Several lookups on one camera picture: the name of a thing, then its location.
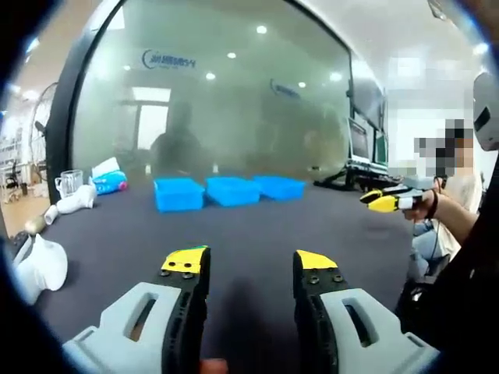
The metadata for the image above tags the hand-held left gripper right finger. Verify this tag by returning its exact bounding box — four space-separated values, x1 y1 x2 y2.
292 249 441 374

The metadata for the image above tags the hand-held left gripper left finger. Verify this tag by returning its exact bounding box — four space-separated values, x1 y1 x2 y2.
62 244 211 374

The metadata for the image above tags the blue plastic bin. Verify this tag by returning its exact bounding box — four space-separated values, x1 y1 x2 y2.
153 178 206 214
253 175 307 203
204 176 262 208

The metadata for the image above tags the person's right hand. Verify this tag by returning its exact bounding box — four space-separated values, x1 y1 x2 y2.
403 186 440 223

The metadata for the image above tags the person's left hand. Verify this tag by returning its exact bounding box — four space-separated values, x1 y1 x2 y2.
199 357 229 374

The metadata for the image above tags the computer monitor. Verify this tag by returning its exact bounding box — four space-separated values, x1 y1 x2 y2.
348 116 371 161
372 130 389 164

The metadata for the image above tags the black equipment stand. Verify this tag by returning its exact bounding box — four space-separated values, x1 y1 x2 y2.
313 159 391 192

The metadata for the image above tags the large dark screen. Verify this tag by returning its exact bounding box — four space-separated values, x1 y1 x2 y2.
349 50 387 129

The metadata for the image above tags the large white plastic object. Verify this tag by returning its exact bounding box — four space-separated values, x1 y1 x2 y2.
15 233 69 307

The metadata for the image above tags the white round device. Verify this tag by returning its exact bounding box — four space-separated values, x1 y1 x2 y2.
472 72 499 151

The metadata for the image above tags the white curved plastic object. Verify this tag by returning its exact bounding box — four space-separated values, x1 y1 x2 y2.
56 185 97 214

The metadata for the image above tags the blue floral tissue pack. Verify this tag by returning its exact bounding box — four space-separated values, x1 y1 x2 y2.
88 157 129 196

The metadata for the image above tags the clear glass mug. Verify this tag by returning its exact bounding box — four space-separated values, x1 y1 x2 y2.
54 169 85 199

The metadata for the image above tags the black office chair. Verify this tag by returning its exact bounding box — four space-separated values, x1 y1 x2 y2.
5 163 24 196

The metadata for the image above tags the standing floor fan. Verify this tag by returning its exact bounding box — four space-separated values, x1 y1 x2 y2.
29 81 59 184

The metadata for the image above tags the black wall frame post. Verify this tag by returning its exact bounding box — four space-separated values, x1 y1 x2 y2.
45 0 132 196

